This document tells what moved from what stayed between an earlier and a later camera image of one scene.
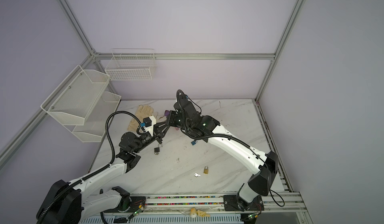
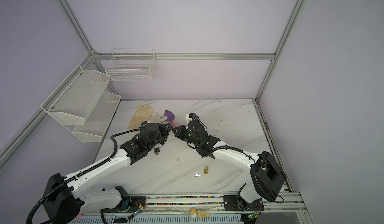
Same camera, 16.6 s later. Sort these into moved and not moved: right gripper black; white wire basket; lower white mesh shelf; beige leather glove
Moved: right gripper black
Not moved: white wire basket; lower white mesh shelf; beige leather glove
